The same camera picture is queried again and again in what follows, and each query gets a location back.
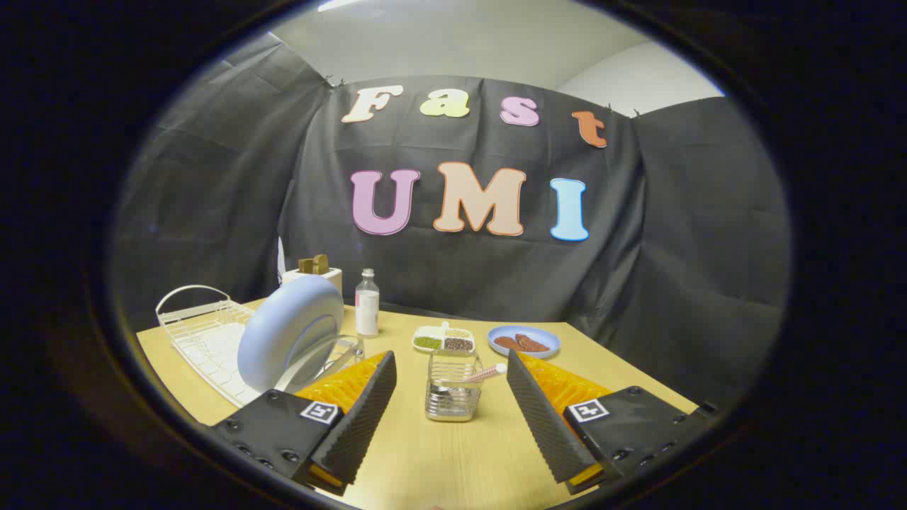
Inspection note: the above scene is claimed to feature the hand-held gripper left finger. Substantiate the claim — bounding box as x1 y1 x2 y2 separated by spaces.
213 351 398 497

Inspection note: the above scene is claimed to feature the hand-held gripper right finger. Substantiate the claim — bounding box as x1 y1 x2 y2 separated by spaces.
506 350 718 495

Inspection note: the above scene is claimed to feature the pink striped spoon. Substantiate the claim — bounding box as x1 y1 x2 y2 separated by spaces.
462 363 508 385

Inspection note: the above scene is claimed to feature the metal wire basket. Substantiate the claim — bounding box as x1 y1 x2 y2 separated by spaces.
425 348 484 423

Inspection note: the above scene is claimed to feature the light blue plate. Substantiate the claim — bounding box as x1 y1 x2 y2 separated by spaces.
237 275 345 393

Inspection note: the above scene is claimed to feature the white wire dish rack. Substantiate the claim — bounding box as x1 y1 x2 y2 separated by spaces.
156 285 365 408

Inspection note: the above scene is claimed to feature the blue plate with brown food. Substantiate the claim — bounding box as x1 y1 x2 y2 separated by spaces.
488 325 561 359

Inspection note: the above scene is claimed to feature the white divided condiment dish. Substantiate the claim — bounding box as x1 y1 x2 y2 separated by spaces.
412 322 476 353

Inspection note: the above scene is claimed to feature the clear bottle pink label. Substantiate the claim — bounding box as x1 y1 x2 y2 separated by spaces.
355 268 381 338

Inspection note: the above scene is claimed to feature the white box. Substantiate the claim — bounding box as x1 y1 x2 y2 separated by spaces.
282 267 344 297

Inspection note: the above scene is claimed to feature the black backdrop cloth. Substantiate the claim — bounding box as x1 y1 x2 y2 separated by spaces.
112 32 791 410

